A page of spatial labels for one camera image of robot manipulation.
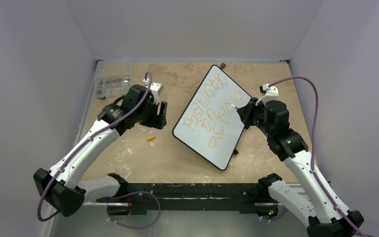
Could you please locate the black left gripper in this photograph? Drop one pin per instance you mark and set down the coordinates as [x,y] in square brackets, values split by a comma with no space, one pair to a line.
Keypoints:
[157,121]

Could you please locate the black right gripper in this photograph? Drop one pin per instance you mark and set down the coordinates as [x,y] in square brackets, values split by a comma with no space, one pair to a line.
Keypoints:
[247,113]

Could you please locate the white whiteboard black frame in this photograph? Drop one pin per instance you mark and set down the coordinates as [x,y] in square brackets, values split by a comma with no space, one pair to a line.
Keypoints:
[209,125]

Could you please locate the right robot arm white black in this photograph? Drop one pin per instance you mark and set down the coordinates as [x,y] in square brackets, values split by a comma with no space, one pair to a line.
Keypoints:
[322,212]

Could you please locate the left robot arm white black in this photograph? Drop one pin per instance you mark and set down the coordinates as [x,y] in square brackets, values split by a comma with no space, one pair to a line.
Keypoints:
[61,185]

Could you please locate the clear plastic screw box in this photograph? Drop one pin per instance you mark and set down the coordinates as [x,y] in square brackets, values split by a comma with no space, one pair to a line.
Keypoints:
[114,85]

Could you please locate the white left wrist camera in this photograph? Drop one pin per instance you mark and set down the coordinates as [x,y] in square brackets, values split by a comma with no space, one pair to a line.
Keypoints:
[156,89]

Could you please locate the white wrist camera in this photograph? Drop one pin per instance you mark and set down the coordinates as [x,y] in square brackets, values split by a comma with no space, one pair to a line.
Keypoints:
[156,89]
[268,92]

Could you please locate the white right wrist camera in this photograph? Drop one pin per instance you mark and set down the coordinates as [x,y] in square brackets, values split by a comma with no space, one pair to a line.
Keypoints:
[268,92]

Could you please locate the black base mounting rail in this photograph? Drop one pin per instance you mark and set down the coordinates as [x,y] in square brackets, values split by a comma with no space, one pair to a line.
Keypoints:
[244,198]

